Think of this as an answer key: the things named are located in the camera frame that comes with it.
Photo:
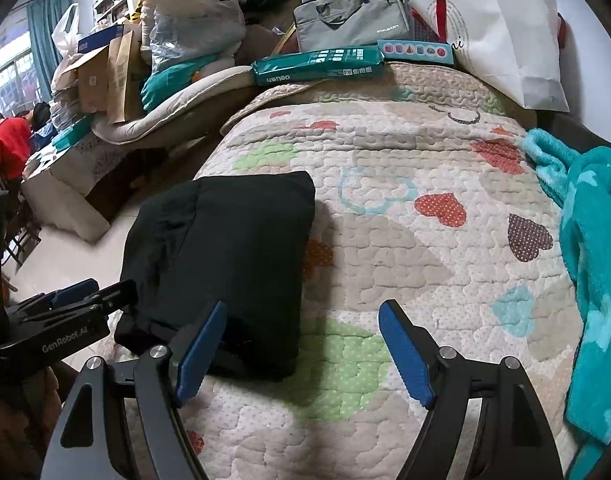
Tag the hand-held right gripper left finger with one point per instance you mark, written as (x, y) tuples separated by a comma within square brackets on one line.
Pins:
[(200, 355)]

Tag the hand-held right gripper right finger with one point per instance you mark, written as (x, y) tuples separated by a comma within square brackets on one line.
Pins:
[(403, 355)]

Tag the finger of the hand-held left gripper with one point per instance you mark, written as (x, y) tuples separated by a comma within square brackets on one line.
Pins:
[(75, 291), (117, 294)]

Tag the black pants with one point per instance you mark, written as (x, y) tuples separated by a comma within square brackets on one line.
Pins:
[(225, 250)]

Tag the person's brown clothing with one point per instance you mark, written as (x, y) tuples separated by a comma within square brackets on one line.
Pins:
[(25, 405)]

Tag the quilted heart print blanket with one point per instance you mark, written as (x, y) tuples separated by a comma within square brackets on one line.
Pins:
[(410, 270)]

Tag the wooden chair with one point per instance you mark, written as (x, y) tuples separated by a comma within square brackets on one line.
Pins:
[(15, 230)]

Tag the beige mattress with patterned cover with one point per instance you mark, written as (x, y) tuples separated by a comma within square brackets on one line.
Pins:
[(70, 185)]

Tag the teal flat pack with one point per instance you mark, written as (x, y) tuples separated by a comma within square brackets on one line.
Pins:
[(72, 132)]

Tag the beige padded cushion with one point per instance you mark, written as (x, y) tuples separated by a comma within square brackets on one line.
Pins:
[(185, 105)]

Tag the brown cardboard box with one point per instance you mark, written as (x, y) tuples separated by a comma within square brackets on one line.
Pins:
[(92, 80)]

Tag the brown paper bag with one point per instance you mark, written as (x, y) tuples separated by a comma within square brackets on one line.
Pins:
[(123, 80)]

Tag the teal cloth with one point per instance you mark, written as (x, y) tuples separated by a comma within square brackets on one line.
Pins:
[(170, 82)]

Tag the teal fleece blanket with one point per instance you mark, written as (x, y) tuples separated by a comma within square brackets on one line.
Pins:
[(595, 240)]

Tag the white plastic bag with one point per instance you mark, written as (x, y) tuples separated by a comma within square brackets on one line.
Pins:
[(67, 30)]

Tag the teal curtain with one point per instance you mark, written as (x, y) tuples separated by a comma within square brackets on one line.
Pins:
[(40, 25)]

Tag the clear plastic bag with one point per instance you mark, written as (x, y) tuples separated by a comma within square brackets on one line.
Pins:
[(195, 30)]

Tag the white shelf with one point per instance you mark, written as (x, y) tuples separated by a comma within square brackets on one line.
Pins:
[(115, 0)]

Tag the green paper pack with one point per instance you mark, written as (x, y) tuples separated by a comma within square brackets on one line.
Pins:
[(315, 65)]

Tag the light blue shapes box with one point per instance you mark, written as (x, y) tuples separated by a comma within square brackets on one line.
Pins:
[(415, 51)]

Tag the white paper bag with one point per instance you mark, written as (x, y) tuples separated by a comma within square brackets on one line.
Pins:
[(505, 35)]

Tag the grey laptop bag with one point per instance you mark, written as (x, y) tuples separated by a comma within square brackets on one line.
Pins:
[(350, 20)]

